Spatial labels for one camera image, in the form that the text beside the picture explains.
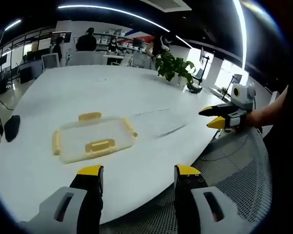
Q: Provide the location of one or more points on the green potted plant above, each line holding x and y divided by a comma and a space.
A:
173, 65

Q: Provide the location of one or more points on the person's black clothing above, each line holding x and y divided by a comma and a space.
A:
288, 131

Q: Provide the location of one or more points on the black monitor stand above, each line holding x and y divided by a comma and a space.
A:
204, 64

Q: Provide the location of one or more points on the grey mesh office chair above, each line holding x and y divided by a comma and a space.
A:
236, 168

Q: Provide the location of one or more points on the black cabinet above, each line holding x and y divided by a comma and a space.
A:
25, 74

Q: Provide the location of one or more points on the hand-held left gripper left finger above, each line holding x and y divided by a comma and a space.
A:
85, 195

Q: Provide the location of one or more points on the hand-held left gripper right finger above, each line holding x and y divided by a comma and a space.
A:
189, 195

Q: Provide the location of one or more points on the black bowl-shaped object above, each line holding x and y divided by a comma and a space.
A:
194, 89

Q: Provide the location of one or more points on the black pouch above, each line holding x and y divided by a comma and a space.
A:
11, 128

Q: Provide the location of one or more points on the long ceiling light strip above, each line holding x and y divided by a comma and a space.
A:
117, 12
241, 34

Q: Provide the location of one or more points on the clear container with yellow buckles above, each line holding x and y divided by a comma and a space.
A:
95, 136

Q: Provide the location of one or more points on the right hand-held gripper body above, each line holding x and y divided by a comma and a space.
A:
245, 96

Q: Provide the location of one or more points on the white office chair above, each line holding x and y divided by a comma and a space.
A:
50, 61

